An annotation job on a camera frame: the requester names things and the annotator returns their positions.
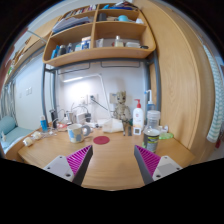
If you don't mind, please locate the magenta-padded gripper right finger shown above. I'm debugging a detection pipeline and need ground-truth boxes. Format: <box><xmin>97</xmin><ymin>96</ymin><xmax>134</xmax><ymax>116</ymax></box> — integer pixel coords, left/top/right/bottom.
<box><xmin>133</xmin><ymin>144</ymin><xmax>184</xmax><ymax>186</ymax></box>

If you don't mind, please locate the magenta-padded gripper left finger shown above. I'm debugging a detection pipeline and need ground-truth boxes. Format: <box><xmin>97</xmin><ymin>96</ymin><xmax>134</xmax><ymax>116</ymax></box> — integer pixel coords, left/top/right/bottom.
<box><xmin>43</xmin><ymin>144</ymin><xmax>94</xmax><ymax>187</ymax></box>

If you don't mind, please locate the clear plastic bottle dark label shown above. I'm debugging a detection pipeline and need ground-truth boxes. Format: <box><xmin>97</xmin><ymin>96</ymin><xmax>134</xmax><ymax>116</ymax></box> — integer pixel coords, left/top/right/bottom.
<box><xmin>142</xmin><ymin>109</ymin><xmax>162</xmax><ymax>154</ymax></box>

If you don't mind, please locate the cream mug blue map print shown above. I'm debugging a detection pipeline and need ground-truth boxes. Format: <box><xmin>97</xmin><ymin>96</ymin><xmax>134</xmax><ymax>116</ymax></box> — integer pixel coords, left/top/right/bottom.
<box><xmin>66</xmin><ymin>123</ymin><xmax>92</xmax><ymax>144</ymax></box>

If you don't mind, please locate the green wipes pack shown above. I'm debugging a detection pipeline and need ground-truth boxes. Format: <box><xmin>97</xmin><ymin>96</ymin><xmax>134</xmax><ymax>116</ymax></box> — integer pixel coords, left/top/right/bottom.
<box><xmin>158</xmin><ymin>132</ymin><xmax>175</xmax><ymax>141</ymax></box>

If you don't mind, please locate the flat round red coaster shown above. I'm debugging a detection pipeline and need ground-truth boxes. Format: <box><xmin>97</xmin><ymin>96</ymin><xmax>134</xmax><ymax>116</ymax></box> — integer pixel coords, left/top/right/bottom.
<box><xmin>92</xmin><ymin>135</ymin><xmax>111</xmax><ymax>145</ymax></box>

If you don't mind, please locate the small white desk clock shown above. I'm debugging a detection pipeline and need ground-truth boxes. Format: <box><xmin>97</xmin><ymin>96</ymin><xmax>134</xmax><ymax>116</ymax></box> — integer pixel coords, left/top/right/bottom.
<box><xmin>132</xmin><ymin>125</ymin><xmax>142</xmax><ymax>136</ymax></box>

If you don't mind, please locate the white power adapter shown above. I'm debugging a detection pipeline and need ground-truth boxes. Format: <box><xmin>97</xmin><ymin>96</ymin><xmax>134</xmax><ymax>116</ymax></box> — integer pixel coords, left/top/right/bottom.
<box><xmin>75</xmin><ymin>112</ymin><xmax>88</xmax><ymax>125</ymax></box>

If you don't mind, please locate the white lotion bottle red pump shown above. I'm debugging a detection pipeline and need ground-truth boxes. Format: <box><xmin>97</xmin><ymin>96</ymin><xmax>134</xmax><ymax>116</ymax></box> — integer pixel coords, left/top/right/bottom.
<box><xmin>132</xmin><ymin>98</ymin><xmax>145</xmax><ymax>132</ymax></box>

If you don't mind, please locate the black handheld device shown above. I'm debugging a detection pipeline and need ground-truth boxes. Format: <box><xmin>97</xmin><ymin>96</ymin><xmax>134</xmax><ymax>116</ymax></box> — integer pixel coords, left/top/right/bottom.
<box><xmin>49</xmin><ymin>109</ymin><xmax>59</xmax><ymax>130</ymax></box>

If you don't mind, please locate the white tissue pack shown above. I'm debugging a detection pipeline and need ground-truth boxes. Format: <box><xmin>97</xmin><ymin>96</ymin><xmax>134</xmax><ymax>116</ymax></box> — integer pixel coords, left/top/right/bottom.
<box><xmin>100</xmin><ymin>118</ymin><xmax>125</xmax><ymax>134</ymax></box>

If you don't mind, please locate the round white small object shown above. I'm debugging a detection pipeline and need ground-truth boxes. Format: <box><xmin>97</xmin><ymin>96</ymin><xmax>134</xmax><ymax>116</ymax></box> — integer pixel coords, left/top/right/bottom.
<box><xmin>31</xmin><ymin>130</ymin><xmax>43</xmax><ymax>140</ymax></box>
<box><xmin>22</xmin><ymin>136</ymin><xmax>34</xmax><ymax>147</ymax></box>

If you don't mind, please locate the blue tube white cap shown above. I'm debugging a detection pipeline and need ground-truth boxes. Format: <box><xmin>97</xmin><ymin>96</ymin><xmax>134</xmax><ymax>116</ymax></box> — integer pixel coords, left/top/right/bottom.
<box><xmin>39</xmin><ymin>114</ymin><xmax>49</xmax><ymax>133</ymax></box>

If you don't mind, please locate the blue spray bottle white nozzle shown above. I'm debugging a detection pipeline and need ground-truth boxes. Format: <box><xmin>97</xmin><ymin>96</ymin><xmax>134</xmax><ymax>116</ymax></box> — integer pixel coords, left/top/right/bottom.
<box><xmin>143</xmin><ymin>89</ymin><xmax>156</xmax><ymax>113</ymax></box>

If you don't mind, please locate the tree creature figurine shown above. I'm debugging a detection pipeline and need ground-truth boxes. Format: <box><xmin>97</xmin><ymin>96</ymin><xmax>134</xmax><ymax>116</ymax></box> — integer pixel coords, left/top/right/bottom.
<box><xmin>112</xmin><ymin>91</ymin><xmax>133</xmax><ymax>129</ymax></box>

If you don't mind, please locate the teal mattress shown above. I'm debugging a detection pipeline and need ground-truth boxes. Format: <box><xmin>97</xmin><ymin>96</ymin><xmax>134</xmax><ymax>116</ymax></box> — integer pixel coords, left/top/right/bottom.
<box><xmin>0</xmin><ymin>126</ymin><xmax>34</xmax><ymax>151</ymax></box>

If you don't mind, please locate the teal cushion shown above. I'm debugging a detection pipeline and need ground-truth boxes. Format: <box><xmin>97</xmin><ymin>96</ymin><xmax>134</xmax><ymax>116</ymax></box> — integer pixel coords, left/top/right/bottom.
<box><xmin>0</xmin><ymin>115</ymin><xmax>18</xmax><ymax>136</ymax></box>

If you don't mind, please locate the white desk lamp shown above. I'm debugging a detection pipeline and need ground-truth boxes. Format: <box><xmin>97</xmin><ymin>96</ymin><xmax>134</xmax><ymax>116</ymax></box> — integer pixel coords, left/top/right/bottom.
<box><xmin>61</xmin><ymin>73</ymin><xmax>113</xmax><ymax>119</ymax></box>

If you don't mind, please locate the wooden wardrobe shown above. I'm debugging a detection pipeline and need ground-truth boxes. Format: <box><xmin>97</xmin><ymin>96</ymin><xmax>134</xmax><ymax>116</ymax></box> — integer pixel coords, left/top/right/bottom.
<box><xmin>133</xmin><ymin>0</ymin><xmax>214</xmax><ymax>164</ymax></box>

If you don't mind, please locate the green white striped towel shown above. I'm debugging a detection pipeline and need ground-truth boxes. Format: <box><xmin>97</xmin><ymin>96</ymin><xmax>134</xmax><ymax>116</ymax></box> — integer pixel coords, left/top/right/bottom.
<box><xmin>202</xmin><ymin>43</ymin><xmax>224</xmax><ymax>144</ymax></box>

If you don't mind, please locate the wooden shelf unit with items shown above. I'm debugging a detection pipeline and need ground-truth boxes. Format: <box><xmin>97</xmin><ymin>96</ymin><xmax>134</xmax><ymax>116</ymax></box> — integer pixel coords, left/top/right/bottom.
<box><xmin>42</xmin><ymin>1</ymin><xmax>157</xmax><ymax>68</ymax></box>

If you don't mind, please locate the black power cable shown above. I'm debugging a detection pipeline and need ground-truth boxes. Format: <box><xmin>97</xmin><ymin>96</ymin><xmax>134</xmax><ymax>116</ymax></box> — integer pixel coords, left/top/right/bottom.
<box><xmin>89</xmin><ymin>96</ymin><xmax>112</xmax><ymax>112</ymax></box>

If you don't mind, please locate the white wall box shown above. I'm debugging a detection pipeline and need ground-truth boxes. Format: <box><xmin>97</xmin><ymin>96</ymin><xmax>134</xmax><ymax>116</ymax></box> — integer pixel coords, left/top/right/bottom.
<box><xmin>109</xmin><ymin>92</ymin><xmax>118</xmax><ymax>104</ymax></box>

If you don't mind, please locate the grey metal desk frame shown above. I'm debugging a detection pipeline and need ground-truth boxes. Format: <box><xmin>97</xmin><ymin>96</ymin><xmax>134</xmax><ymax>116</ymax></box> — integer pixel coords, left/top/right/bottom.
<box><xmin>40</xmin><ymin>49</ymin><xmax>163</xmax><ymax>123</ymax></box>

